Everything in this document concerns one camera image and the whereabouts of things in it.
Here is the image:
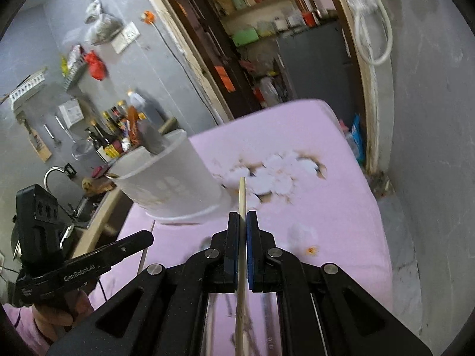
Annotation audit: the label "red plastic bag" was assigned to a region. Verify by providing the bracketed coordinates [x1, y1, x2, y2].
[84, 50, 107, 81]

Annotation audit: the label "white cardboard box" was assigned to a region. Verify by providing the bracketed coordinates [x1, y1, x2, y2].
[58, 98, 84, 127]

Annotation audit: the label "green plastic box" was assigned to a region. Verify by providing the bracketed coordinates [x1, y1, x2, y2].
[232, 27, 259, 47]

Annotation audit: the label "group of sauce bottles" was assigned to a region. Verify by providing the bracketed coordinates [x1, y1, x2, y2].
[85, 100, 149, 164]

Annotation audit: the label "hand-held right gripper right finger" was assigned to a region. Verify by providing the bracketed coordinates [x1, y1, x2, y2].
[246, 211, 433, 356]

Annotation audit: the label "beige door frame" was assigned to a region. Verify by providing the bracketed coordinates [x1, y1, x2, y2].
[132, 0, 395, 179]

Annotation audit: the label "pink tablecloth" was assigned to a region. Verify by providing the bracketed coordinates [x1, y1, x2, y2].
[89, 98, 394, 356]

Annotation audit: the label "clear plastic bag dried goods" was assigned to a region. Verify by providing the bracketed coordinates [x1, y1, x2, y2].
[83, 0, 125, 46]

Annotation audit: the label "white wall rack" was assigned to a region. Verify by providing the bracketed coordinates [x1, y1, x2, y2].
[9, 67, 48, 109]

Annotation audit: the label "hanging metal utensil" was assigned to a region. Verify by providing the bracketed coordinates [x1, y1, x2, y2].
[43, 124, 61, 149]
[55, 115, 74, 142]

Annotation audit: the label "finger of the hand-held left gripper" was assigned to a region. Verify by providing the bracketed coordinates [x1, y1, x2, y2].
[70, 230, 155, 268]

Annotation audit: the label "blue packet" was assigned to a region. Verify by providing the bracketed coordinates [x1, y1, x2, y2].
[346, 114, 366, 164]

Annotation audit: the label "large oil bottle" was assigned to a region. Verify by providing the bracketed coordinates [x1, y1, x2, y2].
[127, 90, 164, 127]

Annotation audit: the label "white plastic utensil holder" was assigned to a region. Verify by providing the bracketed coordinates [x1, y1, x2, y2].
[107, 129, 236, 225]

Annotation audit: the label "grey refrigerator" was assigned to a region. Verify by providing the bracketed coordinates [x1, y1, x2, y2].
[276, 20, 363, 120]

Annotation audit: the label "white wall socket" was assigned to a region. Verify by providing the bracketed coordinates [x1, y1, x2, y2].
[111, 22, 141, 53]

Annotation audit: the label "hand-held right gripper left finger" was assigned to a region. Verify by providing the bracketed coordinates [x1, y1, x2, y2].
[47, 211, 240, 356]

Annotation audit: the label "grey wall shelf with packets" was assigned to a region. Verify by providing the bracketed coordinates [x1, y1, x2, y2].
[60, 44, 88, 92]

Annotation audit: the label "person's left forearm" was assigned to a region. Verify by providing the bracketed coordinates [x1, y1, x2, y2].
[1, 302, 50, 356]

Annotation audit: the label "grey utensil handle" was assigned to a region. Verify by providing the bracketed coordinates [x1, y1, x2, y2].
[138, 118, 168, 155]

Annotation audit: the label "person's left hand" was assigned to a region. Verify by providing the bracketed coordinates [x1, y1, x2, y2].
[31, 288, 96, 346]

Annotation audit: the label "wooden shelf unit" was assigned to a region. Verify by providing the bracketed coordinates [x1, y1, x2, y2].
[191, 0, 336, 109]

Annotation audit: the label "wooden chopstick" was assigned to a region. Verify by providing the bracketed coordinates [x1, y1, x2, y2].
[234, 177, 248, 356]

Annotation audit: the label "metal strainer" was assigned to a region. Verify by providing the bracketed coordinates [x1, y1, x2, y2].
[71, 139, 96, 159]

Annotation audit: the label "metal faucet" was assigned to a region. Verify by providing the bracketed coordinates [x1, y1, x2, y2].
[43, 166, 75, 190]

